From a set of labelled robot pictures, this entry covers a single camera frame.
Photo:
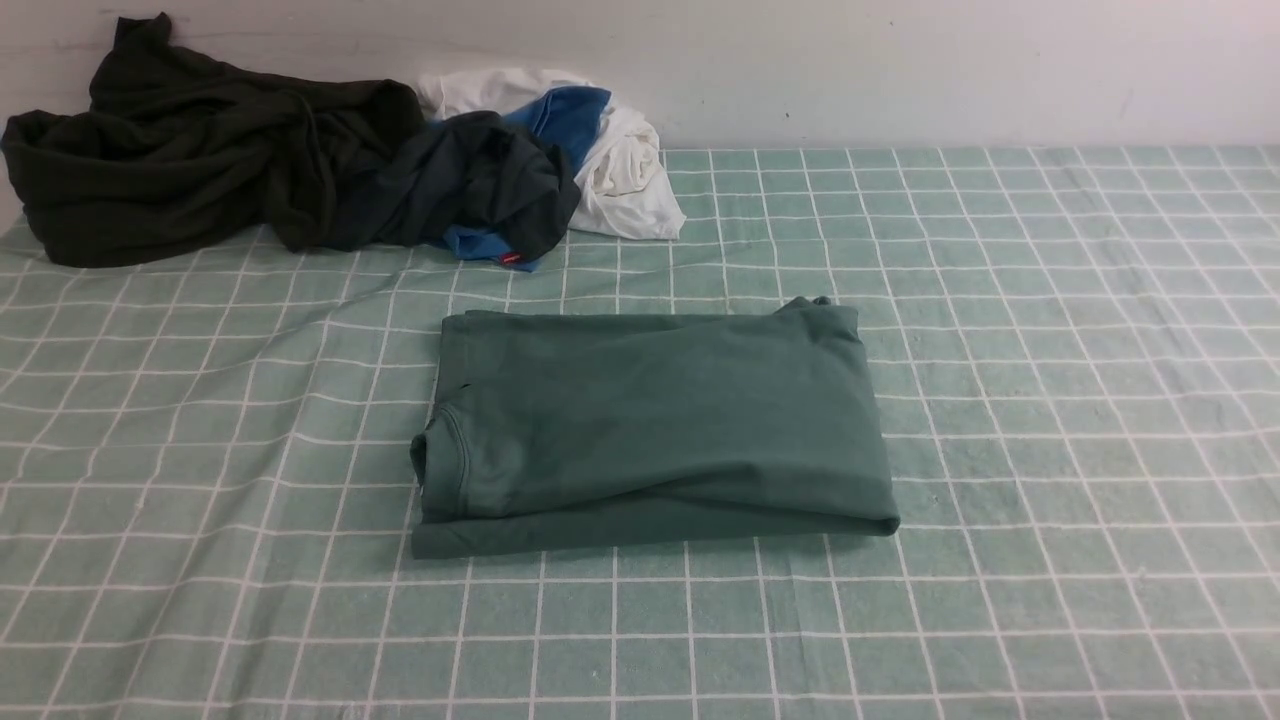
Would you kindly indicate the green long-sleeved shirt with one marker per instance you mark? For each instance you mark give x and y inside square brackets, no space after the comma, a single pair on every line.
[561,432]

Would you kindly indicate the white crumpled garment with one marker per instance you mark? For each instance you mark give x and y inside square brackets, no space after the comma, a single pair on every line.
[625,189]

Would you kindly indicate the dark grey crumpled garment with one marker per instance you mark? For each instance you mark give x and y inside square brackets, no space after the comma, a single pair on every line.
[473,184]

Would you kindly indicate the blue crumpled garment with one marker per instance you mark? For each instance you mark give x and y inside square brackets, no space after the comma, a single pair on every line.
[562,124]

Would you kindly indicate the green checkered tablecloth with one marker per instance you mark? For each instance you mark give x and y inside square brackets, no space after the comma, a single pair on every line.
[207,494]

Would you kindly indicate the dark olive crumpled garment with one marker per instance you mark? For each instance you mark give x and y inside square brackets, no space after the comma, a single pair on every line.
[180,151]

